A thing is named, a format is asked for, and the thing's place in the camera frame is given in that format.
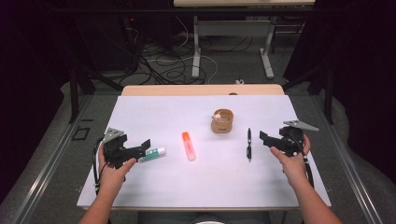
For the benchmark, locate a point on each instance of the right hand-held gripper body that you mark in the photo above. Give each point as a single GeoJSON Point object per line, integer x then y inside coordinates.
{"type": "Point", "coordinates": [291, 141]}

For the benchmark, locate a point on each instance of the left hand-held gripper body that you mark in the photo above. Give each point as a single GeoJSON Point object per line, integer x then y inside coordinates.
{"type": "Point", "coordinates": [115, 151]}

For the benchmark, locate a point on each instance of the white and green glue stick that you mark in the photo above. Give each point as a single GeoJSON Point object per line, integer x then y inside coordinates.
{"type": "Point", "coordinates": [154, 153]}

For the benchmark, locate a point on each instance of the black pen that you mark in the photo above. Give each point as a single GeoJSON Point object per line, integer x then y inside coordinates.
{"type": "Point", "coordinates": [249, 146]}

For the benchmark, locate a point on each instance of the brown round pen holder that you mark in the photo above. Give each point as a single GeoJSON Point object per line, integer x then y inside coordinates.
{"type": "Point", "coordinates": [222, 126]}

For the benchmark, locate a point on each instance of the orange highlighter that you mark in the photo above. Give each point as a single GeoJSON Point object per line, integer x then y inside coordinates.
{"type": "Point", "coordinates": [188, 146]}

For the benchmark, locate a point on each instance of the person's right hand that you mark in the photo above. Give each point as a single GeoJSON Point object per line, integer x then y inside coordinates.
{"type": "Point", "coordinates": [294, 168]}

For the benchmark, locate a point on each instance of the person's left hand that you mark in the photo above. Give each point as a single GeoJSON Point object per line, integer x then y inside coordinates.
{"type": "Point", "coordinates": [112, 177]}

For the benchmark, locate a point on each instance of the small beige figure ornament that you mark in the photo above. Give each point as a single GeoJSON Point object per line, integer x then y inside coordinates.
{"type": "Point", "coordinates": [217, 117]}

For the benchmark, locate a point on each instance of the black metal stand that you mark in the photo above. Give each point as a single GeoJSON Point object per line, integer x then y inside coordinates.
{"type": "Point", "coordinates": [74, 93]}
{"type": "Point", "coordinates": [328, 93]}

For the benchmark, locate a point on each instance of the white table mat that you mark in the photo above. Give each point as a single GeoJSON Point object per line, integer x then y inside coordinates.
{"type": "Point", "coordinates": [205, 183]}

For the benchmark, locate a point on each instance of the person's grey clothing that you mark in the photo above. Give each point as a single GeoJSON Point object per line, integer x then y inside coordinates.
{"type": "Point", "coordinates": [174, 217]}

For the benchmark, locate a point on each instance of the dark computer case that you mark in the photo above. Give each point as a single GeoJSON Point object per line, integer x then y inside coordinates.
{"type": "Point", "coordinates": [106, 43]}

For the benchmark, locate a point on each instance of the white metal desk frame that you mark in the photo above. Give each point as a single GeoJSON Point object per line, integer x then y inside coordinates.
{"type": "Point", "coordinates": [196, 49]}

